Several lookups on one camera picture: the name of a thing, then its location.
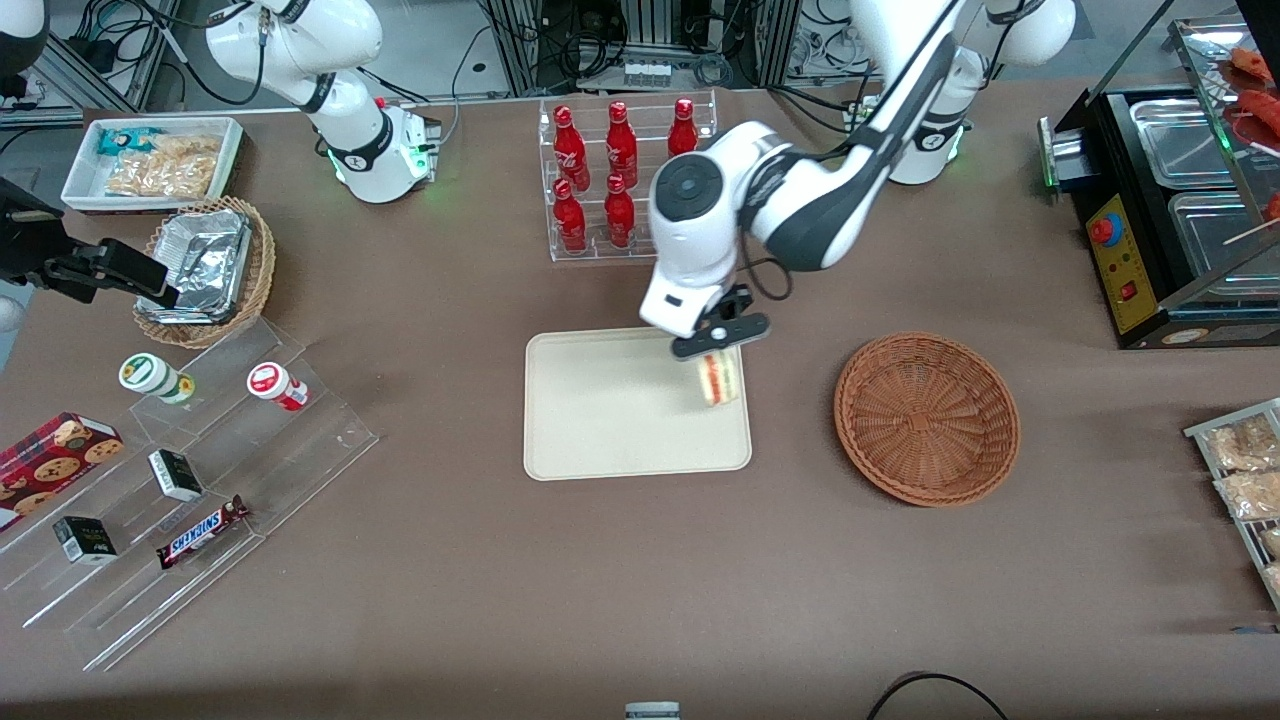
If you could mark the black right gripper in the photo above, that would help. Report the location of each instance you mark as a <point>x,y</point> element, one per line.
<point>28,253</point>

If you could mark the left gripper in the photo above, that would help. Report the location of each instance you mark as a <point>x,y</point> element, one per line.
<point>730,307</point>

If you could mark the triangular sandwich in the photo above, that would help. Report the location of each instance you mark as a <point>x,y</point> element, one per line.
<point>720,382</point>

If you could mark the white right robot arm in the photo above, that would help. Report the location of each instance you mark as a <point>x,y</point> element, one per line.
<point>350,130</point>

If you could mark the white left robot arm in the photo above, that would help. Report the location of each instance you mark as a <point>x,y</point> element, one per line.
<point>700,230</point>

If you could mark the beige rectangular tray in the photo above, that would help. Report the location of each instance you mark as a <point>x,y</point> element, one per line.
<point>610,410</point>

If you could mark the oval light wicker basket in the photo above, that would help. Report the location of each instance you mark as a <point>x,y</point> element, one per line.
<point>255,270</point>

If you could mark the round brown wicker basket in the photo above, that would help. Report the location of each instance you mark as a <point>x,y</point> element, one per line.
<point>925,420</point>

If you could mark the aluminium foil container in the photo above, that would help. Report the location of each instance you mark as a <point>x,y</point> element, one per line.
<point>205,260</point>

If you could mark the white rectangular plastic bin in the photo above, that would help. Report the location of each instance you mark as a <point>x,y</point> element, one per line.
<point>82,185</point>

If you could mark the green lidded cup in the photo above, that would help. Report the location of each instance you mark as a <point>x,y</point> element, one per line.
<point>150,375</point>

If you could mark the clear bag of chips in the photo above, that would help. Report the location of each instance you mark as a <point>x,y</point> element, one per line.
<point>165,170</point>

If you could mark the blue green snack packet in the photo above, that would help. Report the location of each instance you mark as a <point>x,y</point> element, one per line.
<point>125,140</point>

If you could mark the clear acrylic bottle rack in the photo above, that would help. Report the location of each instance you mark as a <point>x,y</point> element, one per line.
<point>595,252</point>

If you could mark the red soda bottle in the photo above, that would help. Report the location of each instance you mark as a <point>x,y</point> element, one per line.
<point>570,150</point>
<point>619,215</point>
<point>570,222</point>
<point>683,130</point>
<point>621,150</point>

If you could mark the red lidded cup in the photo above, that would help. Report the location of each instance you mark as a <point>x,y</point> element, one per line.
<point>272,383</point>

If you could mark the red cookie box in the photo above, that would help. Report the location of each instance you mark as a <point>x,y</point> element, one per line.
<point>50,465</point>

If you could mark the small black carton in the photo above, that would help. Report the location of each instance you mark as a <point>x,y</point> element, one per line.
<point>175,475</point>
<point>85,540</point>

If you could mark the clear acrylic stepped shelf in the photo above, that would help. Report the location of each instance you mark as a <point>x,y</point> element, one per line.
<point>300,450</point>

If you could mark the Snickers chocolate bar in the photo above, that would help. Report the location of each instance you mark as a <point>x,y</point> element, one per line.
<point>200,532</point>

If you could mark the white power strip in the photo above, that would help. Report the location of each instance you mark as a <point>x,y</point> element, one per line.
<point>646,73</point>

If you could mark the small grey device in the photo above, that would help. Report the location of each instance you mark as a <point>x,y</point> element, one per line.
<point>652,711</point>

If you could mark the black food warmer appliance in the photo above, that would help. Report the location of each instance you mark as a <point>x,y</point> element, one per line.
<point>1125,270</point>

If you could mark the steel warmer pan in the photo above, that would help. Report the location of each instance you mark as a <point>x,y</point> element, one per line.
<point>1180,140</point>
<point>1215,235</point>

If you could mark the packaged bread snack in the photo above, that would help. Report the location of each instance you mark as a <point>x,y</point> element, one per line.
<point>1272,540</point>
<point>1273,580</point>
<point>1245,445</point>
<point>1250,495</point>

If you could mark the red sausage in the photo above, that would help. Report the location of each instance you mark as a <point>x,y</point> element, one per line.
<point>1262,115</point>
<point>1255,65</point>

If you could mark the aluminium frame rack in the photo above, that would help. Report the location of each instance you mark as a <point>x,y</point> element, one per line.
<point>760,40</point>

